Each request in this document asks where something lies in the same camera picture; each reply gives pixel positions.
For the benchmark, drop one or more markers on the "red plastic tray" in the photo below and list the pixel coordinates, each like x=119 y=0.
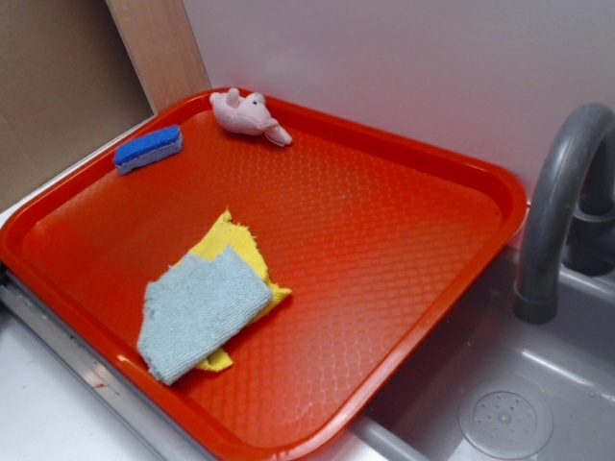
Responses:
x=376 y=236

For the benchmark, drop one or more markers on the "pink plush toy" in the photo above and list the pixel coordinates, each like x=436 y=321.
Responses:
x=247 y=115

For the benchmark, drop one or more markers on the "light blue cloth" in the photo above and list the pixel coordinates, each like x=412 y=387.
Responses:
x=158 y=341

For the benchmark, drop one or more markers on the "blue and white sponge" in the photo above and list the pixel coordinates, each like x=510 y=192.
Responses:
x=148 y=148

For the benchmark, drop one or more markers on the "grey plastic sink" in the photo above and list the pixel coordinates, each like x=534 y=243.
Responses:
x=569 y=361

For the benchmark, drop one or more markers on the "wooden board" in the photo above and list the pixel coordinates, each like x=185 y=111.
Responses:
x=161 y=45

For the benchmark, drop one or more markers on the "grey plastic faucet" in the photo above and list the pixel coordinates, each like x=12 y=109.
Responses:
x=571 y=216

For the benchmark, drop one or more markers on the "sink drain cover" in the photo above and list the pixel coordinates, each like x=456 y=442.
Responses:
x=505 y=420

